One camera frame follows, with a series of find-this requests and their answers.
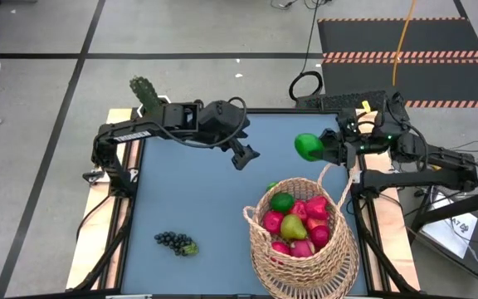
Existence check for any green cactus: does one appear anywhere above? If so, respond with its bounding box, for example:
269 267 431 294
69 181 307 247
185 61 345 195
129 76 164 115

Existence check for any black coiled floor cable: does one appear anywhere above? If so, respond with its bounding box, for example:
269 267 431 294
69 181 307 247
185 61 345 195
287 0 325 102

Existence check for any red apple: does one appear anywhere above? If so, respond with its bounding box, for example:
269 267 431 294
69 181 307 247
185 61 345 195
290 201 309 221

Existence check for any pink dragon fruit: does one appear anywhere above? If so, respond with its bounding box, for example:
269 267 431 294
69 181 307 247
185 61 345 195
289 239 317 258

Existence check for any dark grape bunch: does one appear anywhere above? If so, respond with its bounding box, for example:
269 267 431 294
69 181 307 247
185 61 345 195
154 231 201 257

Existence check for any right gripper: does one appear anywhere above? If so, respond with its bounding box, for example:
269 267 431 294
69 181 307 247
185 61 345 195
312 110 363 169

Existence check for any wooden table side board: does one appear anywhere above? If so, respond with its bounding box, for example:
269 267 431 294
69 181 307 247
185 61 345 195
65 108 143 292
354 108 422 292

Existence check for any white plant pot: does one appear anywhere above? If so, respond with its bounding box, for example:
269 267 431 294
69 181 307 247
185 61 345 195
136 94 172 120

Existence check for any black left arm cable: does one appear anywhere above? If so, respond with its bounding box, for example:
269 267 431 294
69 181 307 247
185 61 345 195
147 96 249 150

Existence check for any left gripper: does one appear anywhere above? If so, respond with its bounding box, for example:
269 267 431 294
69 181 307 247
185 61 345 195
197 99 261 172

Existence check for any white paper sheet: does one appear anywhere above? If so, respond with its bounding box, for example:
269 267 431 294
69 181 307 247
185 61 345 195
421 194 478 259

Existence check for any woven wicker basket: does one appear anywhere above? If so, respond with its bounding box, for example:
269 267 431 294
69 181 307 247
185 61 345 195
241 162 361 299

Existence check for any pink-red bell pepper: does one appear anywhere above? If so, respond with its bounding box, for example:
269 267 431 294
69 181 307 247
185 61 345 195
305 195 330 220

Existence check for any black mat with orange stripes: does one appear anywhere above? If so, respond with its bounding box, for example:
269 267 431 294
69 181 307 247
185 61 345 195
316 17 478 110

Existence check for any black perforated computer case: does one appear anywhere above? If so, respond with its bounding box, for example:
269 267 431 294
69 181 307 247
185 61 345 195
295 89 393 112

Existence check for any pink round pomegranate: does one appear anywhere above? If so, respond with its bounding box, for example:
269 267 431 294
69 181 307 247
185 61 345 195
309 226 331 249
261 210 285 236
270 241 292 265

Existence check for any yellow-green pear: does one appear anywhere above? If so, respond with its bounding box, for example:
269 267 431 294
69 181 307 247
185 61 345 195
280 214 309 241

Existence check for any yellow cable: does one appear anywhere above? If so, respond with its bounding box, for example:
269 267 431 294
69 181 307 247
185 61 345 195
391 0 417 87

